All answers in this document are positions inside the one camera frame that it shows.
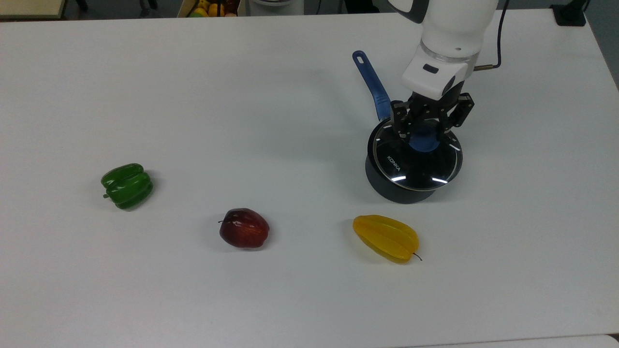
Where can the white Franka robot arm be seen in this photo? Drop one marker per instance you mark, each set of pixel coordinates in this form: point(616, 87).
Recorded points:
point(449, 34)

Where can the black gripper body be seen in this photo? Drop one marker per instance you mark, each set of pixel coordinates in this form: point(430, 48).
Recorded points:
point(432, 108)

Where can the green bell pepper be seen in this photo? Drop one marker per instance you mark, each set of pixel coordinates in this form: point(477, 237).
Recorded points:
point(126, 186)

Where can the yellow starfruit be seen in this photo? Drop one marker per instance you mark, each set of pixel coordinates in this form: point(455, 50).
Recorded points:
point(386, 238)

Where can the wooden side table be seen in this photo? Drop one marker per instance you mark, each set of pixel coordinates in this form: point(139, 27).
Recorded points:
point(31, 7)

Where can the white round base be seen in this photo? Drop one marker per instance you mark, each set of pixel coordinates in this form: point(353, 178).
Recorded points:
point(277, 3)

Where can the glass lid with blue knob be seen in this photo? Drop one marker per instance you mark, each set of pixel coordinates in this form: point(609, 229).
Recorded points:
point(411, 162)

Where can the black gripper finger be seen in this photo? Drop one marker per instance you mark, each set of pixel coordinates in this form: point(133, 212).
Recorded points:
point(458, 112)
point(400, 118)

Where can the dark red apple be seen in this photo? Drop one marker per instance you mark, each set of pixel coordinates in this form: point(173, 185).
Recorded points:
point(244, 228)

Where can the black clamp mount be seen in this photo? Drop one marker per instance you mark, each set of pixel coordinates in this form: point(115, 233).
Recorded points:
point(570, 13)

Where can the cardboard box of fruit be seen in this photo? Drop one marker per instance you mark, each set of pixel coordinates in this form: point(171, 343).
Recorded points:
point(208, 8)

